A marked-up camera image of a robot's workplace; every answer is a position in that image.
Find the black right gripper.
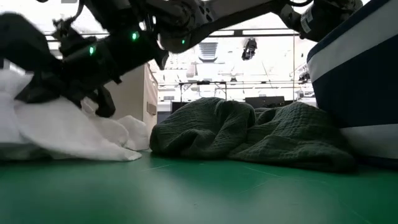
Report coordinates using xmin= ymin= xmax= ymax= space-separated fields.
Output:
xmin=58 ymin=35 xmax=124 ymax=118

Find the white smooth garment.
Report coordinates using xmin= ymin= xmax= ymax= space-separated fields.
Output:
xmin=0 ymin=67 xmax=143 ymax=162

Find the dark green crinkle shirt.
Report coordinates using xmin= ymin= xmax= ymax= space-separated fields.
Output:
xmin=149 ymin=96 xmax=358 ymax=174

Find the beige fabric storage bin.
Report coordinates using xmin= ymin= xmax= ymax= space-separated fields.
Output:
xmin=104 ymin=63 xmax=159 ymax=135

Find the black partition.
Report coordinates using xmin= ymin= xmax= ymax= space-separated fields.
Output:
xmin=170 ymin=101 xmax=200 ymax=113

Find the green table mat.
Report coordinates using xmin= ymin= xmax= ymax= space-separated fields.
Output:
xmin=0 ymin=149 xmax=398 ymax=224

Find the thin vertical pole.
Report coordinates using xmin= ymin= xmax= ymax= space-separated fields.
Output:
xmin=292 ymin=30 xmax=296 ymax=103

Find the navy and white fabric bin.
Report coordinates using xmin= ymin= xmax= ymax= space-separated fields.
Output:
xmin=306 ymin=0 xmax=398 ymax=170

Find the silver ceiling duct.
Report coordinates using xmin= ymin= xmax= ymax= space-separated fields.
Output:
xmin=198 ymin=42 xmax=218 ymax=63

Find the black frame bar with lights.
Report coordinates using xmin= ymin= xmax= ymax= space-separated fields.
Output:
xmin=43 ymin=27 xmax=301 ymax=40

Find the black overhead camera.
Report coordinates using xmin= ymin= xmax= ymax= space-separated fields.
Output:
xmin=241 ymin=38 xmax=258 ymax=62

